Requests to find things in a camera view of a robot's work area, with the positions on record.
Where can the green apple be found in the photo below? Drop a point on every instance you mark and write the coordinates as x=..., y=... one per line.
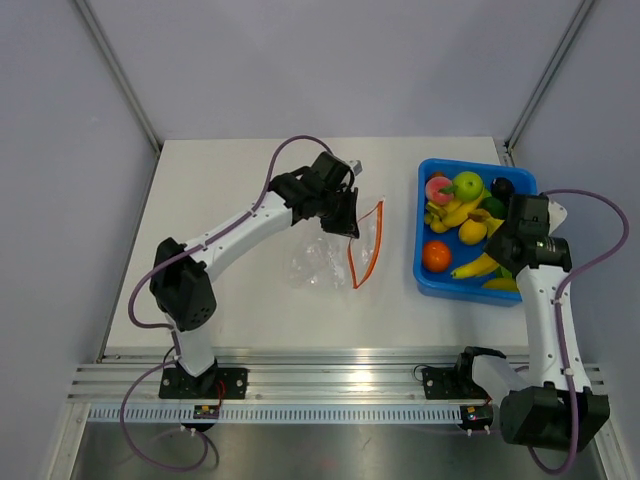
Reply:
x=468, y=186

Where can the green halved fruit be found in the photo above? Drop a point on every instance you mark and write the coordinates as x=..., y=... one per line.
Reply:
x=504, y=273

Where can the aluminium mounting rail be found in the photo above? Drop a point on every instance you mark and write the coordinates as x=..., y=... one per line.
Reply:
x=325, y=376

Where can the right aluminium frame post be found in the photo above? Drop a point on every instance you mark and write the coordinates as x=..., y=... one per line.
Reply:
x=568, y=39

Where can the left aluminium frame post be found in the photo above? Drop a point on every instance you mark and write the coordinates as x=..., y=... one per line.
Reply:
x=99, y=37

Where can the blue plastic bin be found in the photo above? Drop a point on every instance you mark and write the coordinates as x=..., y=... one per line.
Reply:
x=442, y=285

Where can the clear zip top bag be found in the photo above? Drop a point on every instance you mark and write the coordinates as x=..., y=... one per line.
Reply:
x=326, y=261

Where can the dark purple fruit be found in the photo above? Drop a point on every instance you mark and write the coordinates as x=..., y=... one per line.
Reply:
x=502, y=189

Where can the white slotted cable duct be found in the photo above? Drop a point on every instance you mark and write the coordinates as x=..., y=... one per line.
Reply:
x=282, y=414

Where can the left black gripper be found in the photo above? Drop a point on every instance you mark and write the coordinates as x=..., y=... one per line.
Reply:
x=346, y=225

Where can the yellow banana bunch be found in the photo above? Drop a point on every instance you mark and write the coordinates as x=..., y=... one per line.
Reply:
x=443, y=218
x=484, y=264

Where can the right small circuit board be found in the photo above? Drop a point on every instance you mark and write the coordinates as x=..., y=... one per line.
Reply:
x=477, y=417

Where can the yellow lemon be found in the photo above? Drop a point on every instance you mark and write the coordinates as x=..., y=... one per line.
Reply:
x=472, y=233

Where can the yellow green starfruit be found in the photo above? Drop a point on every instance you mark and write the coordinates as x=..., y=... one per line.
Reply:
x=501, y=284

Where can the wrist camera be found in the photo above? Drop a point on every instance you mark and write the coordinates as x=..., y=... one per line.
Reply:
x=557, y=215
x=355, y=166

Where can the left small circuit board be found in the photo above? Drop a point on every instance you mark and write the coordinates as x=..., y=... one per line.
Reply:
x=206, y=412

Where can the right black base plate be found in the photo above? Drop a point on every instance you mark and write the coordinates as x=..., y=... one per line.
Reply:
x=441, y=383

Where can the orange tomato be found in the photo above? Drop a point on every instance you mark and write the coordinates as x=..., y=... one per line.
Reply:
x=436, y=256

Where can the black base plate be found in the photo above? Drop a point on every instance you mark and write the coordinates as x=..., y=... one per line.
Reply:
x=214, y=384
x=441, y=383

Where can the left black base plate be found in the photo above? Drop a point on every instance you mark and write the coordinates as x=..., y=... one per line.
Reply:
x=214, y=384

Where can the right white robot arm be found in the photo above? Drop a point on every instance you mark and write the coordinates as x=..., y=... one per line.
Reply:
x=554, y=407

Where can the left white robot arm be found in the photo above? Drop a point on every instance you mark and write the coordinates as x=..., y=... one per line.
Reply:
x=184, y=273

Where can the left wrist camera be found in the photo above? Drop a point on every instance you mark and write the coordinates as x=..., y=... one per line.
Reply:
x=355, y=166

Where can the pink peach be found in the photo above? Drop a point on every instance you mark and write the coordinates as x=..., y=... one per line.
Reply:
x=439, y=190

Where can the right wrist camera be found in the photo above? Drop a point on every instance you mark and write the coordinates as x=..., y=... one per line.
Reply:
x=557, y=215

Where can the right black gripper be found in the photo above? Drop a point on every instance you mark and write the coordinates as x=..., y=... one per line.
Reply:
x=493, y=248

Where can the aluminium frame post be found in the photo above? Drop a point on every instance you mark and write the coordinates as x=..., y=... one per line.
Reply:
x=99, y=37
x=568, y=39

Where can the dark green avocado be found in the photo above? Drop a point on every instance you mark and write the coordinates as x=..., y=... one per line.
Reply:
x=494, y=207

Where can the small circuit board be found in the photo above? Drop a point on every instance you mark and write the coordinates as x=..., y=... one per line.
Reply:
x=206, y=412
x=477, y=417

